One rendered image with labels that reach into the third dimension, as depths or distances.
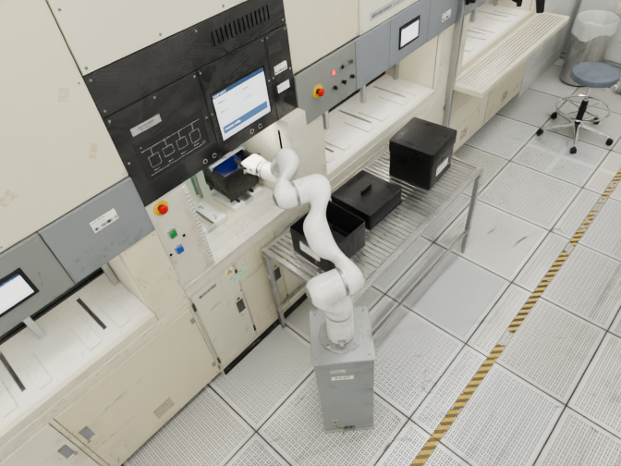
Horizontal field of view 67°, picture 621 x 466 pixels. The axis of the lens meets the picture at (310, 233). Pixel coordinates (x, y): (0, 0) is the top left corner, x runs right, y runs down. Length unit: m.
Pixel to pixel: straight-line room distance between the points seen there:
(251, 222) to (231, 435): 1.19
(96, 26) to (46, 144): 0.39
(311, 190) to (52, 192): 0.89
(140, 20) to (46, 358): 1.48
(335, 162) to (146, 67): 1.40
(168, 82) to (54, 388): 1.34
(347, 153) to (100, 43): 1.65
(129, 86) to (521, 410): 2.48
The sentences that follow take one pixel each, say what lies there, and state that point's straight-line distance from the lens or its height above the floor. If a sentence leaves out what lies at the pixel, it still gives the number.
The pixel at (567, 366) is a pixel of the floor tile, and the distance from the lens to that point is 3.15.
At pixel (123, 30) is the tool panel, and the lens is 1.71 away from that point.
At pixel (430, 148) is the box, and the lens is 2.69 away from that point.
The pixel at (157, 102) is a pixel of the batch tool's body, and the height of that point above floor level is 1.76.
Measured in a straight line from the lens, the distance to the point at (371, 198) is 2.58.
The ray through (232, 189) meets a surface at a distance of 2.51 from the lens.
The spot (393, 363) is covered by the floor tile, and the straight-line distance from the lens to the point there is 2.94.
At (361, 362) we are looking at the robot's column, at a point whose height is 0.73.
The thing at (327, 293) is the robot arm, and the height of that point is 1.16.
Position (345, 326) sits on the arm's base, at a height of 0.91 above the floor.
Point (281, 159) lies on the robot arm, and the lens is 1.85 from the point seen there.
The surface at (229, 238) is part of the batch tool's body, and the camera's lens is 2.46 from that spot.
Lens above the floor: 2.58
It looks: 46 degrees down
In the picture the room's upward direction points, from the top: 8 degrees counter-clockwise
